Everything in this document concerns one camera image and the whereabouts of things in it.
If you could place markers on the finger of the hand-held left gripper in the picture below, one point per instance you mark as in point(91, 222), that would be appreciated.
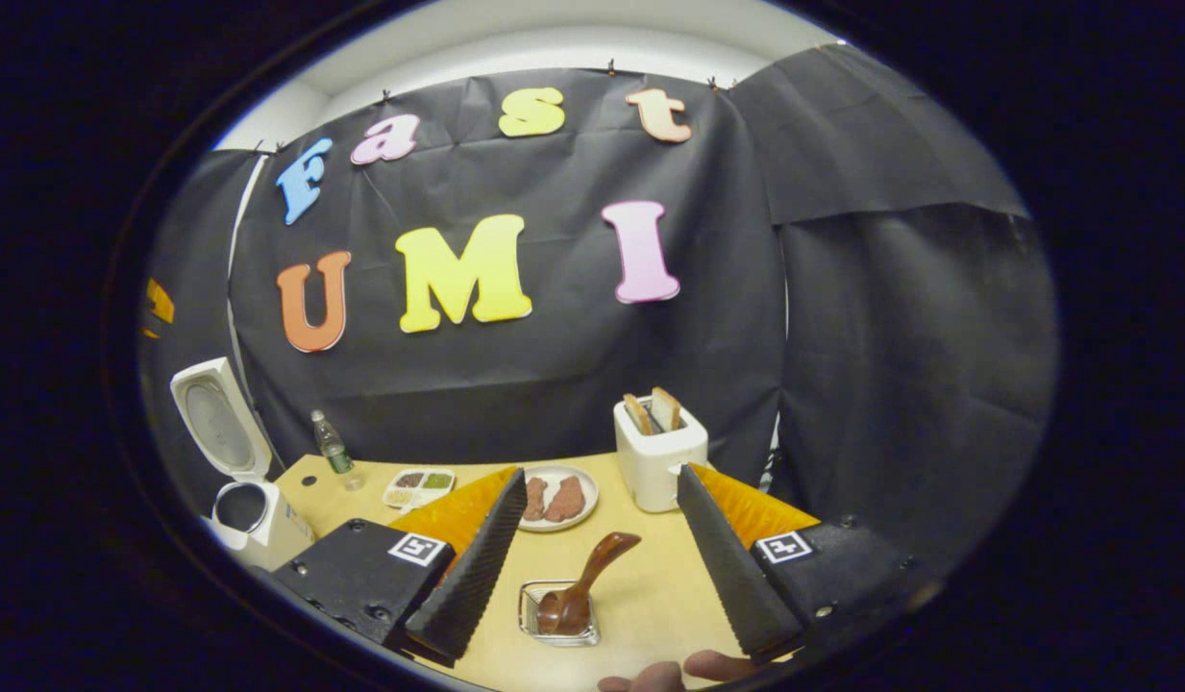
point(160, 306)

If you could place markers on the brown wooden spoon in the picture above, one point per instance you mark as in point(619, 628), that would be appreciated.
point(592, 572)

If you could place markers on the metal chopstick holder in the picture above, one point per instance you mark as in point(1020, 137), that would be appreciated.
point(530, 615)

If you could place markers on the brown meat piece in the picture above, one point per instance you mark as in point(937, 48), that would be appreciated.
point(534, 500)
point(565, 500)

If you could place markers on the white divided grain dish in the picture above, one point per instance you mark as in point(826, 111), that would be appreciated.
point(419, 488)

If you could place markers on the clear plastic water bottle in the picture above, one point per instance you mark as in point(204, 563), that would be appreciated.
point(334, 452)

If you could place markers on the white rice cooker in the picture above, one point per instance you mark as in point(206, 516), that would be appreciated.
point(236, 452)

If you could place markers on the toast slice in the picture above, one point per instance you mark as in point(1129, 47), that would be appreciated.
point(666, 408)
point(638, 415)

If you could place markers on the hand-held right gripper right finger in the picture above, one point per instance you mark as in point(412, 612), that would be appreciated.
point(727, 567)

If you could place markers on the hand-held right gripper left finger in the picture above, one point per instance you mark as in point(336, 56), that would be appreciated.
point(477, 567)

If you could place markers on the black backdrop cloth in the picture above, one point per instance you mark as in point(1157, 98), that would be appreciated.
point(842, 336)

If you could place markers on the white toaster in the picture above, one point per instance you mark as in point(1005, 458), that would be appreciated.
point(654, 466)

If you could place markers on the white round plate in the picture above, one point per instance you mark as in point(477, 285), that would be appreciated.
point(590, 490)

